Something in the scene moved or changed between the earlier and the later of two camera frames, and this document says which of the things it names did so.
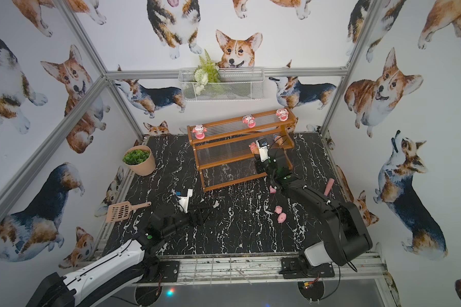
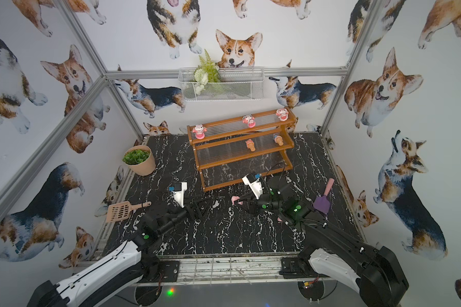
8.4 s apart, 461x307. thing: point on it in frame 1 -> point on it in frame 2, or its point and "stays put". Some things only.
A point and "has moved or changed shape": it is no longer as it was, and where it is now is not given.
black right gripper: [259, 164] -> [252, 204]
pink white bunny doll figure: [282, 114] stays put
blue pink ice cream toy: [278, 140] stays put
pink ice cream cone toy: [253, 148] has moved or changed shape
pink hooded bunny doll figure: [200, 131] stays put
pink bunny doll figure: [250, 120] stays put
